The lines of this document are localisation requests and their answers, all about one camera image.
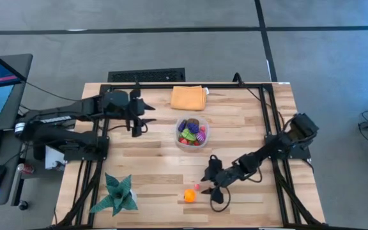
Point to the brown toy kiwi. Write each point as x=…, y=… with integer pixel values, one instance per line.
x=194, y=120

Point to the green toy starfruit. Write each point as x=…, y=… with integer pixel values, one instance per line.
x=188, y=135

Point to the black caster wheel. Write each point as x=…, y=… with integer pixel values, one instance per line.
x=23, y=205

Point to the white box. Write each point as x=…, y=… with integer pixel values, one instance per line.
x=53, y=159

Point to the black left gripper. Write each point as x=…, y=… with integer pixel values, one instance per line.
x=136, y=108

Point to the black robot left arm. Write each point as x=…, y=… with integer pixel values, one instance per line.
x=56, y=119

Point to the purple toy eggplant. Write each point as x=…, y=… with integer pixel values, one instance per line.
x=181, y=126

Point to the green artificial plant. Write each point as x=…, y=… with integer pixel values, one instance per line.
x=118, y=195

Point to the magenta striped toy vegetable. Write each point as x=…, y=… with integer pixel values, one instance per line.
x=201, y=137

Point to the clear plastic tupperware container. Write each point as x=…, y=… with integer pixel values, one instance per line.
x=178, y=144

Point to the black metal table frame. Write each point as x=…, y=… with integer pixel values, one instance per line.
x=203, y=86

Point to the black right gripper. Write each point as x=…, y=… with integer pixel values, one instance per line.
x=226, y=177

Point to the red soda can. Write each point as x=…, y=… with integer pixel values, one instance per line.
x=27, y=169

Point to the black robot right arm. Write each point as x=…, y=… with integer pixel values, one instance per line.
x=267, y=150

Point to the orange toy orange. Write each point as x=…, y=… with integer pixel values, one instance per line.
x=190, y=195

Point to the grey desk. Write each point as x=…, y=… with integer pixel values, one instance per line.
x=10, y=179

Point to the black floor vent grille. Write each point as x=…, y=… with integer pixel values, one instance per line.
x=145, y=75

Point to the computer monitor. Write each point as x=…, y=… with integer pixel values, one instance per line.
x=14, y=92

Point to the folded orange cloth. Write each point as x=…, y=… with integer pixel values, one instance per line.
x=188, y=98

